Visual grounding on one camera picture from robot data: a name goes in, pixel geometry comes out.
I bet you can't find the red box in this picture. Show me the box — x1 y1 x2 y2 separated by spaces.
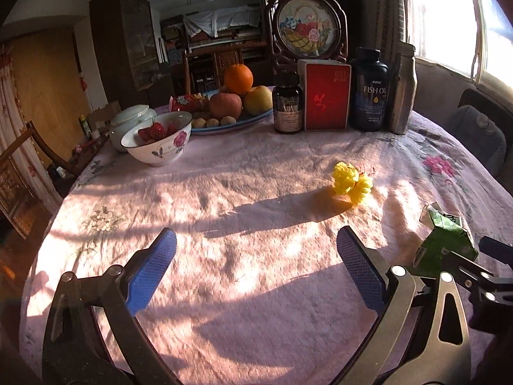
297 59 352 131

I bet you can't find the small dark supplement bottle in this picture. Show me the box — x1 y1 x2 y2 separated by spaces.
272 71 304 134

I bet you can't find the dark blue supplement bottle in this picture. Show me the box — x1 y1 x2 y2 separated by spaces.
348 47 391 132

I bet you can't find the crushed green carton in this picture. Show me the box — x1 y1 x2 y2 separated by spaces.
409 202 479 278

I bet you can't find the white lidded pot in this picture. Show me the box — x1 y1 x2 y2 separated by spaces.
109 104 158 153

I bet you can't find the white floral bowl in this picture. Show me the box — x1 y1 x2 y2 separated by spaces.
121 111 193 168

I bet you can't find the round embroidered flower ornament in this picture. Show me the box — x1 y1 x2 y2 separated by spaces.
265 0 350 76

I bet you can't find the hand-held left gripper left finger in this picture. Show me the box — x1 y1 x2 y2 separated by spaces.
41 227 181 385

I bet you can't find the blue rimmed fruit plate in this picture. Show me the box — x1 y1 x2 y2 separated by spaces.
154 87 275 136

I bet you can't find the carved wooden chair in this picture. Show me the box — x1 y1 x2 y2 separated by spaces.
183 44 246 94

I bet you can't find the red apple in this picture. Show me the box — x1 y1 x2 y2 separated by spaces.
208 92 243 120

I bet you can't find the yellow apple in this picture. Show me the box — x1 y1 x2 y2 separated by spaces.
243 85 274 116

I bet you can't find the white draped sheet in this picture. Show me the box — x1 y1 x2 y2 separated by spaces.
183 6 262 38

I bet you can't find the yellow yarn pompom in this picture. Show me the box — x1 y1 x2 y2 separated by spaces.
332 161 377 204

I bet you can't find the red snack packet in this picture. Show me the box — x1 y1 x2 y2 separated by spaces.
168 93 210 114

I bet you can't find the tall glass door cabinet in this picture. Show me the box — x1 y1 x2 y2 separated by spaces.
88 0 162 92

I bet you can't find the stainless steel bottle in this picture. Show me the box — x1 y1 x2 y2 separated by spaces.
386 43 418 135

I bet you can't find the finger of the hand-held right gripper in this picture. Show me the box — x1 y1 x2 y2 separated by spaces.
442 250 513 303
479 236 513 269

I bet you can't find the wooden door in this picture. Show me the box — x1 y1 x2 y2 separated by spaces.
11 28 110 161

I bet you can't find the brick pattern curtain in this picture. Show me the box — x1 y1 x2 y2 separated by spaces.
376 0 414 54

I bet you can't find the orange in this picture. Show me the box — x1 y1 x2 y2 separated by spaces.
223 63 255 95

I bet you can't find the black office chair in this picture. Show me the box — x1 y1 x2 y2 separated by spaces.
456 88 513 194

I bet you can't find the dark wooden armchair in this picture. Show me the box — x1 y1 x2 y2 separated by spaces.
0 119 83 241

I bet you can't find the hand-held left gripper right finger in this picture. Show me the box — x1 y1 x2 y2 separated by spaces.
334 225 473 385

